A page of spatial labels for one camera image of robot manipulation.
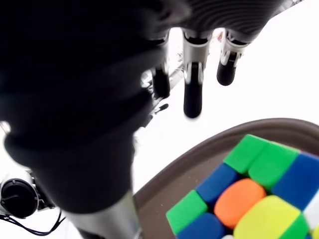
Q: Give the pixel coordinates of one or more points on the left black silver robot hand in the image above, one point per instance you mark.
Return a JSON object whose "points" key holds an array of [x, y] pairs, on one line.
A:
{"points": [[159, 109]]}

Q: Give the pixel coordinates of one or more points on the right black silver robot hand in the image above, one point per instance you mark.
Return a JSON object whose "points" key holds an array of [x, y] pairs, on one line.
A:
{"points": [[62, 74]]}

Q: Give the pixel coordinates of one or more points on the multicoloured Rubik's cube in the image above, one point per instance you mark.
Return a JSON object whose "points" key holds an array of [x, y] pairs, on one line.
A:
{"points": [[249, 194]]}

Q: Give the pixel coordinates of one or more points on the left silver black robot arm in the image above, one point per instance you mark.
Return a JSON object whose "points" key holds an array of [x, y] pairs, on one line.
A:
{"points": [[17, 196]]}

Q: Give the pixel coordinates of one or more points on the round dark brown plate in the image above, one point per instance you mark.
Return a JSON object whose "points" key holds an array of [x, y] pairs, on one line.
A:
{"points": [[174, 184]]}

